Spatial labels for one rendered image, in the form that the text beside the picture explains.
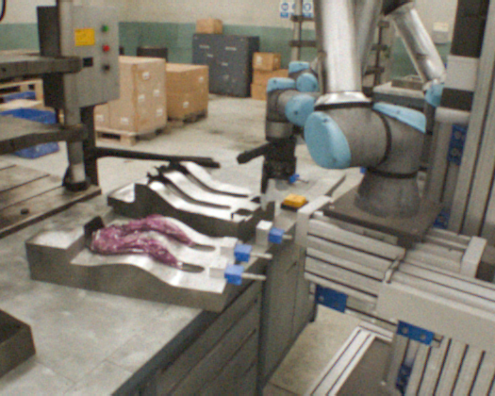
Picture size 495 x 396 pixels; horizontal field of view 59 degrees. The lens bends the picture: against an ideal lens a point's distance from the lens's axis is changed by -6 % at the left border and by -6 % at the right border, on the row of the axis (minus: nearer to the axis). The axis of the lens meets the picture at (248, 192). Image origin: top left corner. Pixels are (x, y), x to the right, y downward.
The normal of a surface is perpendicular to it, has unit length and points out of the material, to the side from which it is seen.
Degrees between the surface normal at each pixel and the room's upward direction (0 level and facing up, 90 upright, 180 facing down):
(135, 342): 0
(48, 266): 90
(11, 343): 90
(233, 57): 90
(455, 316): 90
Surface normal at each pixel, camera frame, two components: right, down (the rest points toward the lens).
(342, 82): -0.12, 0.09
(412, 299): -0.57, 0.28
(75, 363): 0.04, -0.93
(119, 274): -0.18, 0.35
